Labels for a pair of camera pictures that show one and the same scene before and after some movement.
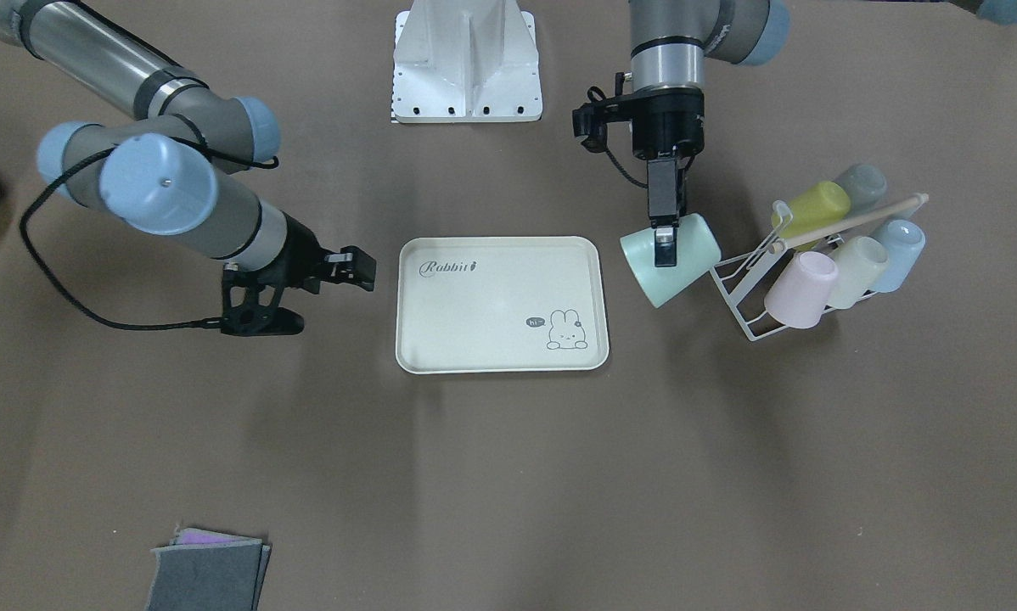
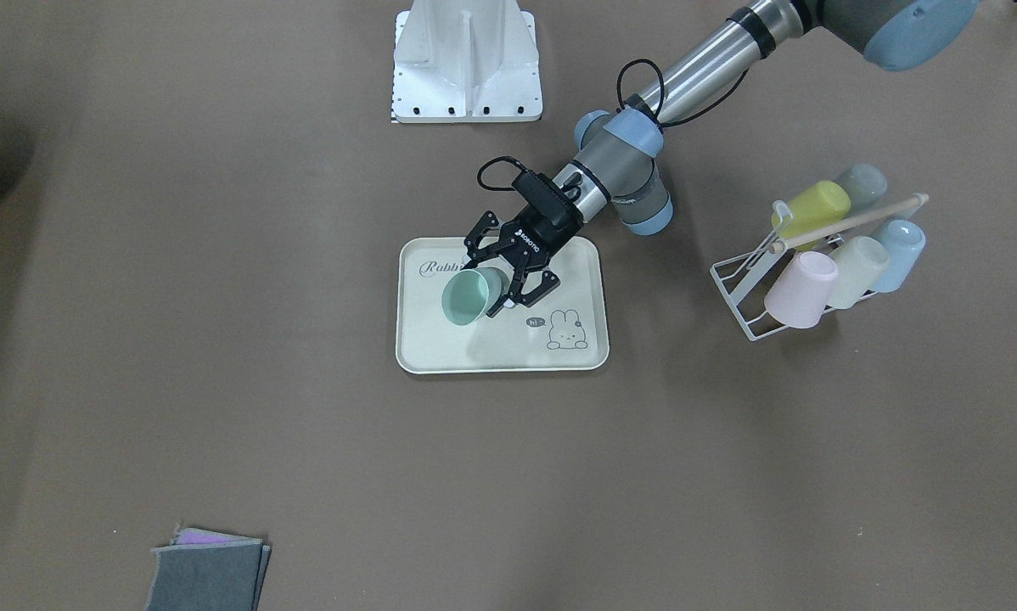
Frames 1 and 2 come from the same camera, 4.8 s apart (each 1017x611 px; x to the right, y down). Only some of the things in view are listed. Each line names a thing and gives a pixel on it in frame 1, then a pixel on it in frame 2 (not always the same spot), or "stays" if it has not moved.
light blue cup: x=904 y=240 stays
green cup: x=697 y=249 → x=468 y=293
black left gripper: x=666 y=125 → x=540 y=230
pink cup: x=798 y=296 stays
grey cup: x=865 y=185 stays
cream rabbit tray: x=504 y=304 stays
